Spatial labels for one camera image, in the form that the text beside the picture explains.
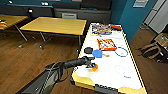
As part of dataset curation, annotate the blue table tennis paddle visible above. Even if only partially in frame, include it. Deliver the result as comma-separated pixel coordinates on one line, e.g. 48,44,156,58
92,49,111,60

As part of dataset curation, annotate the long wooden table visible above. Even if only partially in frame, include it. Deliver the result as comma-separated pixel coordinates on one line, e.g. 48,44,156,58
19,16,88,51
0,14,30,43

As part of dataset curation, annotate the dark grey sofa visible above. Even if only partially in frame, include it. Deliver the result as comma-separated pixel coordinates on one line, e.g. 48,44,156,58
52,0,113,24
0,4,55,20

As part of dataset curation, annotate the brown backpack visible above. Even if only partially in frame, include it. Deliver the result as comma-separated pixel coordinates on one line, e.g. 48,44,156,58
138,43,163,61

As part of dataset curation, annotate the small dark printed box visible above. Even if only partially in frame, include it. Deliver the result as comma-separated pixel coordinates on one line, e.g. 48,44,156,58
0,20,7,29

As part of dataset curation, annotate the blue plastic ring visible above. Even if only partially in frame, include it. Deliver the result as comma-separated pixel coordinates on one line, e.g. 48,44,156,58
114,46,130,58

